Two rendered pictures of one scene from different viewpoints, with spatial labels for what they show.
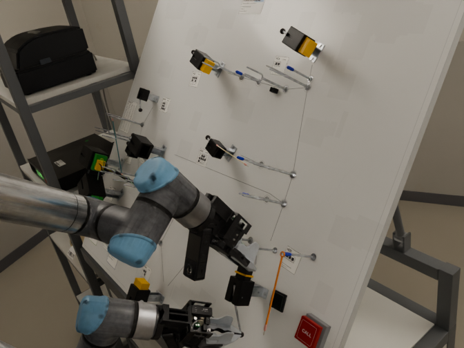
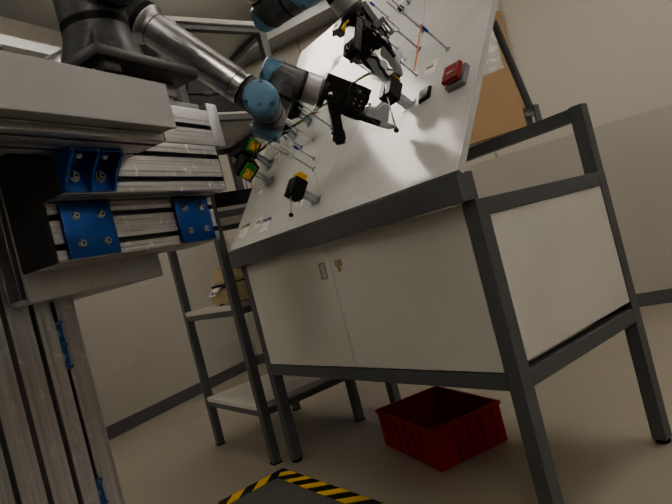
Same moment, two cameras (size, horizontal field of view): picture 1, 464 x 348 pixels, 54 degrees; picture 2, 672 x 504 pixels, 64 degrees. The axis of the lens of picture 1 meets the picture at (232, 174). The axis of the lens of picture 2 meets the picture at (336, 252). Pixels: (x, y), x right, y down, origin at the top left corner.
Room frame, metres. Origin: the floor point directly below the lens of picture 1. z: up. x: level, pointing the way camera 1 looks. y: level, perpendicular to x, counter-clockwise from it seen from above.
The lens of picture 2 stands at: (-0.60, 0.37, 0.76)
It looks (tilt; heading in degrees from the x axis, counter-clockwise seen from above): 0 degrees down; 356
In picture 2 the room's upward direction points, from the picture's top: 14 degrees counter-clockwise
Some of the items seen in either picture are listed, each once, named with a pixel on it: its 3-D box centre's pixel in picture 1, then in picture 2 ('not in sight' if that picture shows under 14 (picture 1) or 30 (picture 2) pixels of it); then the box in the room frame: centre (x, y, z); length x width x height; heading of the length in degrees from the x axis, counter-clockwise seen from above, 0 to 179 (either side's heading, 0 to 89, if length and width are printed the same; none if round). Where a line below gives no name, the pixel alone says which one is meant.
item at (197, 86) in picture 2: (43, 56); (202, 103); (1.82, 0.63, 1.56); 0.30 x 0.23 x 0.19; 125
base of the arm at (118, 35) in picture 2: not in sight; (101, 53); (0.38, 0.62, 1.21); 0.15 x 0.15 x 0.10
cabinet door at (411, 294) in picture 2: not in sight; (402, 297); (0.82, 0.14, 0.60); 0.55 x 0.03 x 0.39; 33
